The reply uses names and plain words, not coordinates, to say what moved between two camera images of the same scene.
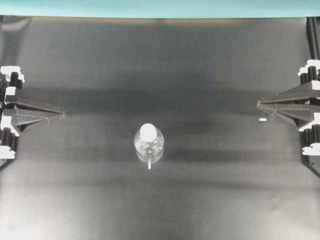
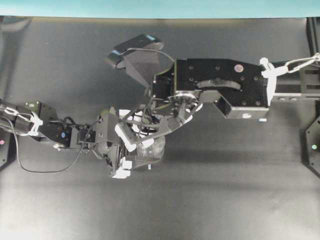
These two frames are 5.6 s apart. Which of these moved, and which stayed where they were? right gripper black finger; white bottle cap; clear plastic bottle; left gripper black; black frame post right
Moved: white bottle cap; left gripper black; right gripper black finger
Stayed: black frame post right; clear plastic bottle
